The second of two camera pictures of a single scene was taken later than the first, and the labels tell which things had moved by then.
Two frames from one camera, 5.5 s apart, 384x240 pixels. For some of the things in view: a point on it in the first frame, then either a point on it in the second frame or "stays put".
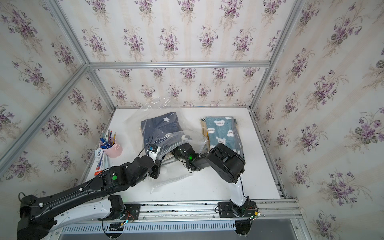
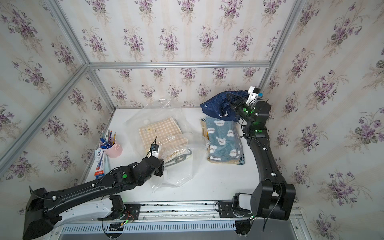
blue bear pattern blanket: x=221 y=130 stays put
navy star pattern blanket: x=165 y=131 to x=219 y=105
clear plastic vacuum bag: x=160 y=125 stays put
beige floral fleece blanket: x=204 y=133 stays put
